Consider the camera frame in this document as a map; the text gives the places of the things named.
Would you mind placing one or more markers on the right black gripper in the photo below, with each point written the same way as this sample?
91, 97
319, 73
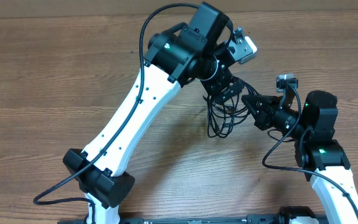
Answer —
262, 114

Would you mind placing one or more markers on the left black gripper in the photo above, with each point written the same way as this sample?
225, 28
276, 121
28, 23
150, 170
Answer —
212, 87

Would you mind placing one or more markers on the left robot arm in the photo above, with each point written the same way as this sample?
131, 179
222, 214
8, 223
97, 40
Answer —
202, 49

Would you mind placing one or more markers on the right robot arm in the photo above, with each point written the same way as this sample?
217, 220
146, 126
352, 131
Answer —
318, 155

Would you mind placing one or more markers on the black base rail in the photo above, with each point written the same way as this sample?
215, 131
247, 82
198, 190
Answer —
296, 214

